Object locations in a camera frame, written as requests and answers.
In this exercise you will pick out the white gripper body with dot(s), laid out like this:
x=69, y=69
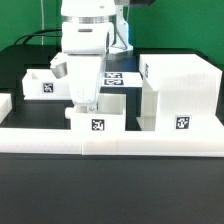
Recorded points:
x=85, y=74

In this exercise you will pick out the white drawer tray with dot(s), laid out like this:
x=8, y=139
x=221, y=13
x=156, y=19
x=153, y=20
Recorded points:
x=109, y=117
x=41, y=84

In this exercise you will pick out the white front drawer tray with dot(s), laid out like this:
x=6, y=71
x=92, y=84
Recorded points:
x=109, y=117

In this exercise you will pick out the white drawer cabinet box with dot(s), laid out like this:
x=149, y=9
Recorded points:
x=179, y=92

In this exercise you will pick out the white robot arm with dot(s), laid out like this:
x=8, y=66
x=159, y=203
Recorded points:
x=92, y=31

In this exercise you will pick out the white marker tag plate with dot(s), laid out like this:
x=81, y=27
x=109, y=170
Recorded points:
x=122, y=79

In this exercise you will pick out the white L-shaped border wall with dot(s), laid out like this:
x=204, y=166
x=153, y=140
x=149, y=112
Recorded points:
x=207, y=141

